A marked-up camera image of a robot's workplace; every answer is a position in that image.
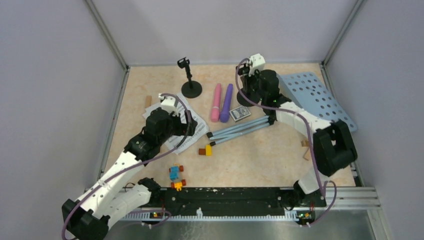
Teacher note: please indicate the pink toy microphone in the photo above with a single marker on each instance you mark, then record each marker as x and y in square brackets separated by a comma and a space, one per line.
[216, 102]

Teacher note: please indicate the wooden block right side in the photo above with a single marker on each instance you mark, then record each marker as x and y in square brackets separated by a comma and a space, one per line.
[307, 155]

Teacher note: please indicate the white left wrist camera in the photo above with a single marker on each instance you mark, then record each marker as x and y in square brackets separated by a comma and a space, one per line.
[169, 103]

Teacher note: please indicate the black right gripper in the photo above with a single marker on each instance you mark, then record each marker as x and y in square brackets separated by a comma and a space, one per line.
[246, 79]

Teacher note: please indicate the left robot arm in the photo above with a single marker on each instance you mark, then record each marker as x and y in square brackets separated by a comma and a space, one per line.
[92, 215]

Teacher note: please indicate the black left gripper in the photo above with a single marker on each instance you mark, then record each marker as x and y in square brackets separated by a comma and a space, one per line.
[181, 129]

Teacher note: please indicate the wooden block far left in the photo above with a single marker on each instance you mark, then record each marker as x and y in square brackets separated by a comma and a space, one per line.
[148, 101]

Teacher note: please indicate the yellow wooden block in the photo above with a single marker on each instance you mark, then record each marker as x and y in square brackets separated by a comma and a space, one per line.
[208, 150]

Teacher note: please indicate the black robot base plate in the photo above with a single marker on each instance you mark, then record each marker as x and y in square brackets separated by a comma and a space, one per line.
[232, 201]

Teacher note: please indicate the blue playing card box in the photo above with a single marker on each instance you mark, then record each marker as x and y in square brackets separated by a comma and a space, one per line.
[239, 113]

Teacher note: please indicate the purple toy microphone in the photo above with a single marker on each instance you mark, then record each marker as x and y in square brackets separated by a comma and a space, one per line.
[225, 111]

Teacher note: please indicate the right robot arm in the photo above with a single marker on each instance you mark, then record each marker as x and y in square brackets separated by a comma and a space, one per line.
[330, 143]

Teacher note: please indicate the black microphone stand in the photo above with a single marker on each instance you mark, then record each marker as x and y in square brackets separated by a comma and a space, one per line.
[190, 89]
[247, 100]

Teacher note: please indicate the light blue music stand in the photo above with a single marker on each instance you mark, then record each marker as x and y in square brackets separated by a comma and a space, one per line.
[308, 96]

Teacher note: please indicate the blue toy brick car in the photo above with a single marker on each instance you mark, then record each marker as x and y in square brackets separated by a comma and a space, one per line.
[175, 176]

